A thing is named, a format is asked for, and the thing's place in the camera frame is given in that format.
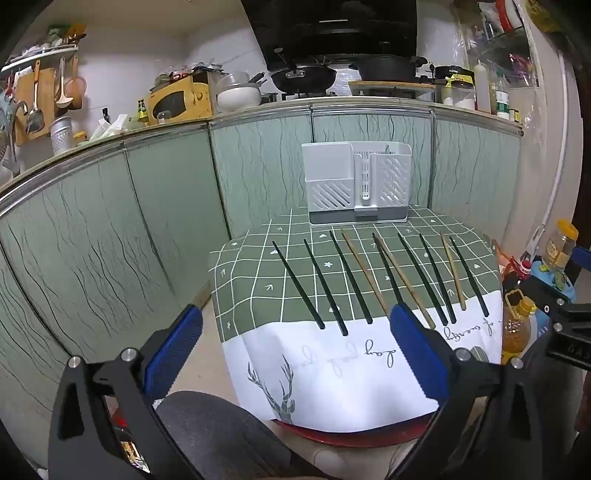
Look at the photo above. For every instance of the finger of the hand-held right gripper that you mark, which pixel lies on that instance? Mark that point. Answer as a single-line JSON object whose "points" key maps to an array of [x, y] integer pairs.
{"points": [[551, 297], [584, 256]]}

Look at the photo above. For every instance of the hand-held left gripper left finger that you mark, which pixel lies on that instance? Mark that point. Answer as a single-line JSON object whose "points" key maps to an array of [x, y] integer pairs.
{"points": [[173, 346]]}

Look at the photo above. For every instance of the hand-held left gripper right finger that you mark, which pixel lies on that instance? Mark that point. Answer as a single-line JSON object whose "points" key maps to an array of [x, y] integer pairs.
{"points": [[418, 350]]}

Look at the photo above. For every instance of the white plastic utensil holder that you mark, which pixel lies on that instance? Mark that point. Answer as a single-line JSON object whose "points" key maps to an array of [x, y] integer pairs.
{"points": [[328, 184]]}

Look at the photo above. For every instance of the blue plastic container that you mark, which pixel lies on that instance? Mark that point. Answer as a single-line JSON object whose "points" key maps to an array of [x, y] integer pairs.
{"points": [[551, 279]]}

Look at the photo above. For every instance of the glass jar with yellow lid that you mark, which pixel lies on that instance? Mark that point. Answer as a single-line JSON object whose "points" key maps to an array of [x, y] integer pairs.
{"points": [[561, 244]]}

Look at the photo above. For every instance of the dark bottle with red cap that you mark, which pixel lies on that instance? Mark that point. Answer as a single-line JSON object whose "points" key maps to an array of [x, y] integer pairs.
{"points": [[517, 272]]}

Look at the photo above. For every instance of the yellow cooking oil bottle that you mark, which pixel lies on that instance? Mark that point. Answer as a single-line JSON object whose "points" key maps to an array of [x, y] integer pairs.
{"points": [[517, 327]]}

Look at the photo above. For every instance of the white plastic clip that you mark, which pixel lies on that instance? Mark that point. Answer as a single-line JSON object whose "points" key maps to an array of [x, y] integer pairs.
{"points": [[534, 242]]}

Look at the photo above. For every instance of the orange bag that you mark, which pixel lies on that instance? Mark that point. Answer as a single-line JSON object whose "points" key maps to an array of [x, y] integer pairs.
{"points": [[501, 258]]}

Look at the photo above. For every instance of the white pipe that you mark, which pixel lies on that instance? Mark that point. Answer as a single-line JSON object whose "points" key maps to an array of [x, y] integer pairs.
{"points": [[556, 161]]}

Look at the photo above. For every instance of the green checked tablecloth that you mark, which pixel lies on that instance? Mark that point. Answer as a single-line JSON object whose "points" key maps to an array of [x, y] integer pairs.
{"points": [[258, 295]]}

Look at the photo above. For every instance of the person's grey trouser leg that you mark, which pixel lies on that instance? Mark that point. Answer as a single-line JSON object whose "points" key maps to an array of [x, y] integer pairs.
{"points": [[221, 438]]}

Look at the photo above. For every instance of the red round table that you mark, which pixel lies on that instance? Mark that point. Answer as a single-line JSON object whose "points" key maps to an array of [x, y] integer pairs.
{"points": [[351, 438]]}

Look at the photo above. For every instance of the bottle with green label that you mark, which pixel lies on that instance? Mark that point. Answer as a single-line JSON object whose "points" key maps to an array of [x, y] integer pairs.
{"points": [[502, 104]]}

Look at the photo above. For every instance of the white squeeze bottle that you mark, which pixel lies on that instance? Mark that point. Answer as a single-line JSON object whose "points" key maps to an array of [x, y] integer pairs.
{"points": [[483, 87]]}

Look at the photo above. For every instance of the clear container with white powder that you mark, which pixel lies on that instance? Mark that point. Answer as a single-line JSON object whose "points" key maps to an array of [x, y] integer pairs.
{"points": [[461, 97]]}

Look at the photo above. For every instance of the black kitchen appliance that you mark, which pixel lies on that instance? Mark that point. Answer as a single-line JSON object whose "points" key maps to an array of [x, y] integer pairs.
{"points": [[455, 73]]}

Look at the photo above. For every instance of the white folded packet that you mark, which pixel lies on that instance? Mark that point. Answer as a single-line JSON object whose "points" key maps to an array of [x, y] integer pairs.
{"points": [[108, 129]]}

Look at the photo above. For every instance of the glass corner shelf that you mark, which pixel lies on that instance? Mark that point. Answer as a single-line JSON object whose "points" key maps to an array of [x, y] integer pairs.
{"points": [[498, 41]]}

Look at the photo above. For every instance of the yellow green bottle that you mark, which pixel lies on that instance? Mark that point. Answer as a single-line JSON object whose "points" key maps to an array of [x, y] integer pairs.
{"points": [[142, 111]]}

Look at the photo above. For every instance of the metal canister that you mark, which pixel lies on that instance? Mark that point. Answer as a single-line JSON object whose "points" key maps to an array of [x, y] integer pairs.
{"points": [[61, 136]]}

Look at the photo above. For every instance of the yellow toaster oven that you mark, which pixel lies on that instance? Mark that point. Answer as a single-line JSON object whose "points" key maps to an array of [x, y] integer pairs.
{"points": [[178, 99]]}

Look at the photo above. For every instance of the white pot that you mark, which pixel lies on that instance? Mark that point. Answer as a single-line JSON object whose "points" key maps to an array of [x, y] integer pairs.
{"points": [[238, 97]]}

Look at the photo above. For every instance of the metal spatula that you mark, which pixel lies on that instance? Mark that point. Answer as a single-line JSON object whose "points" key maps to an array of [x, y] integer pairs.
{"points": [[34, 117]]}

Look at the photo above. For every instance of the black casserole pot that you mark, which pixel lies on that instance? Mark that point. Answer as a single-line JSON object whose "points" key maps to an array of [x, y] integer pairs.
{"points": [[385, 69]]}

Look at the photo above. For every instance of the metal ladle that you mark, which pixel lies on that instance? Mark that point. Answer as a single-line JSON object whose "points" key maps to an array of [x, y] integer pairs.
{"points": [[62, 94]]}

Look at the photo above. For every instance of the gas stove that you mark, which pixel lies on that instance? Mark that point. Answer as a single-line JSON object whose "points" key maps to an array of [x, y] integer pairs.
{"points": [[304, 96]]}

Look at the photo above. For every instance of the wooden cutting board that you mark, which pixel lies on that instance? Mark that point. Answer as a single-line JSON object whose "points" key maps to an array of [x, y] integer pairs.
{"points": [[25, 92]]}

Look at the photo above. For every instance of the black wok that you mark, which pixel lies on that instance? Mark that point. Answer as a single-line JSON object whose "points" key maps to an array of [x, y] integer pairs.
{"points": [[302, 78]]}

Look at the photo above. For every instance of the black range hood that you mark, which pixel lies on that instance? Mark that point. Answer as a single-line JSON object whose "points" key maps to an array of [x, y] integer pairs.
{"points": [[323, 23]]}

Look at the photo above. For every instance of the white wall shelf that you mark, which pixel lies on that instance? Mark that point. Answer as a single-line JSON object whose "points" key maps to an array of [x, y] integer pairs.
{"points": [[37, 57]]}

